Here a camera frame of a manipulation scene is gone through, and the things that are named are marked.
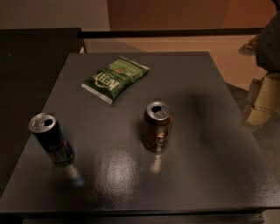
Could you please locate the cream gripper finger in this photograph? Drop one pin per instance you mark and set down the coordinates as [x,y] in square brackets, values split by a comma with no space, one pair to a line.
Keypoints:
[263,99]

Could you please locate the green jalapeno chip bag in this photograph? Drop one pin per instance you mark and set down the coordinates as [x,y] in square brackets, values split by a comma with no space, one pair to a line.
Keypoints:
[114,78]

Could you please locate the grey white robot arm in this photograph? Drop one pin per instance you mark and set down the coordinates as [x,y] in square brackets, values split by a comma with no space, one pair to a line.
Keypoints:
[266,46]

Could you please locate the brown gold soda can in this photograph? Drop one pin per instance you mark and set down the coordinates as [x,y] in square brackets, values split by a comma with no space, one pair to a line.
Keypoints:
[158,118]

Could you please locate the blue silver energy drink can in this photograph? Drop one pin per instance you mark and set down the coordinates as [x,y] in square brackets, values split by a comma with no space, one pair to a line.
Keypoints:
[46,128]

